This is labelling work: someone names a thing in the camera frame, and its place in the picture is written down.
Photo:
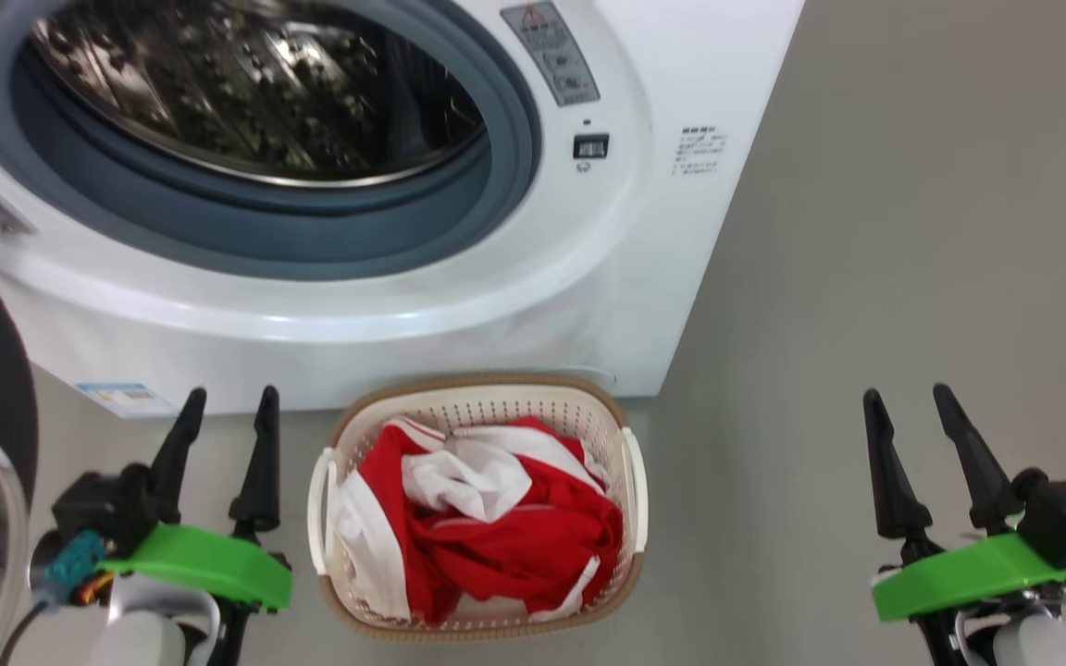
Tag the printed instruction text sticker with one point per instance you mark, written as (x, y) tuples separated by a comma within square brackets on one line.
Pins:
[(700, 152)]

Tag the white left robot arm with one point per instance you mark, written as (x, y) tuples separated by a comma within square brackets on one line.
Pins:
[(149, 634)]

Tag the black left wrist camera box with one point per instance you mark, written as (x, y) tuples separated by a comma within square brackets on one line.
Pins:
[(107, 504)]

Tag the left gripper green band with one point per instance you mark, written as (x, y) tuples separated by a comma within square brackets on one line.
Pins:
[(209, 564)]

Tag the white front-load washing machine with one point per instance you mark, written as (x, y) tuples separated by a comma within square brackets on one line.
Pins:
[(681, 277)]

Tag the blue energy label sticker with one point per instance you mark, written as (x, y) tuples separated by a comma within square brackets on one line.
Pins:
[(126, 400)]

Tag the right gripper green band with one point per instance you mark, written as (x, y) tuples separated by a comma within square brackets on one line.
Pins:
[(977, 573)]

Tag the cream basket with brown rim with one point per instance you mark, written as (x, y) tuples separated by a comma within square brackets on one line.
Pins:
[(496, 398)]

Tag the grey warning label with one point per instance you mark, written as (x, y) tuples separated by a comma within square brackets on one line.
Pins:
[(551, 51)]

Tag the round white filter cover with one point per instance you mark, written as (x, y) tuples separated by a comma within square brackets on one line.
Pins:
[(594, 372)]

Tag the red and white garment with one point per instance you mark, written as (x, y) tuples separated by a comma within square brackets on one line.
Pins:
[(514, 546)]

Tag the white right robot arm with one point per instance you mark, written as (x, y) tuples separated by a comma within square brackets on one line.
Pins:
[(1033, 643)]

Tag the stainless steel washing machine drum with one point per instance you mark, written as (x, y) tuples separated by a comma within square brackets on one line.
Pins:
[(265, 92)]

